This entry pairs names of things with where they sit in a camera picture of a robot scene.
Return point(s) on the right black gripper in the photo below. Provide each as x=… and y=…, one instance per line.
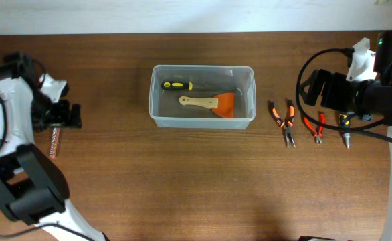
x=325, y=88

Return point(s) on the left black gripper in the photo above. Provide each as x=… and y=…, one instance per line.
x=62, y=114

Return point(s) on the orange bit holder strip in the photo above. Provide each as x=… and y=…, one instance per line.
x=54, y=143

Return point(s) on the orange scraper wooden handle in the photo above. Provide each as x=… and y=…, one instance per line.
x=222, y=104

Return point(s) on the file with black-yellow handle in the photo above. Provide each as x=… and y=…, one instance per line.
x=169, y=85

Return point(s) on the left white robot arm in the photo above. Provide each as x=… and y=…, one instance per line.
x=33, y=190

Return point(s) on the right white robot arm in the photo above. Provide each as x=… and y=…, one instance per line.
x=365, y=92

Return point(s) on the clear plastic container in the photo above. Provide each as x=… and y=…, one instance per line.
x=166, y=111

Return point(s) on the stubby black-yellow screwdriver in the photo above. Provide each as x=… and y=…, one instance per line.
x=344, y=123

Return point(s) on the red-black cutting pliers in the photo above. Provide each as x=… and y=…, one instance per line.
x=316, y=132

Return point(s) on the orange-black needle-nose pliers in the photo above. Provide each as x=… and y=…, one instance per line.
x=286, y=123

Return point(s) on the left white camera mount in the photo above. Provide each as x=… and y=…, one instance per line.
x=53, y=89

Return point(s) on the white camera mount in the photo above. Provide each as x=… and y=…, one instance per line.
x=362, y=62
x=53, y=89

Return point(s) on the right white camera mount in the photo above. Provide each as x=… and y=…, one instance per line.
x=362, y=62

